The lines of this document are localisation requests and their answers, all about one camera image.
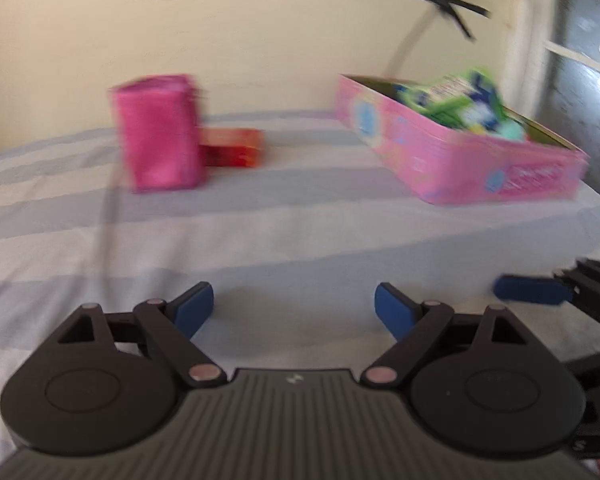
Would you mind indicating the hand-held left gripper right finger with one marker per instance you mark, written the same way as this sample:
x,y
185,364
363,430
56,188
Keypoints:
x,y
392,310

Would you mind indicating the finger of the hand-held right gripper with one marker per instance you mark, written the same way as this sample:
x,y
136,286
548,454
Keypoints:
x,y
530,290

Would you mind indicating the white window frame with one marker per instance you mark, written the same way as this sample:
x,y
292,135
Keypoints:
x,y
535,50

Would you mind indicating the blue white packet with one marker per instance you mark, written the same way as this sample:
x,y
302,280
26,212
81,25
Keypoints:
x,y
482,102

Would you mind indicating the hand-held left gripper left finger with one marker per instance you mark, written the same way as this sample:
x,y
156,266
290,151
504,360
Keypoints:
x,y
195,307

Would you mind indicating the black tape cross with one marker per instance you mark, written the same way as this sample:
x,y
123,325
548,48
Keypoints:
x,y
447,5

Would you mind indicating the magenta pouch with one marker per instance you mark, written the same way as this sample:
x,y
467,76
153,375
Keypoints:
x,y
157,135

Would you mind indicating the green snack packet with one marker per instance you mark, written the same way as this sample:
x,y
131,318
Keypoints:
x,y
430,105

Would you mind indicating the teal plush toy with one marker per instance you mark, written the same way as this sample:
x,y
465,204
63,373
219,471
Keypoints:
x,y
510,131

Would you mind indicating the red box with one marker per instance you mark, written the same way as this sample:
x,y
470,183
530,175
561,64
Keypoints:
x,y
232,147

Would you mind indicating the pink tin box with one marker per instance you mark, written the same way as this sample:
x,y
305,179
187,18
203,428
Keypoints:
x,y
455,170

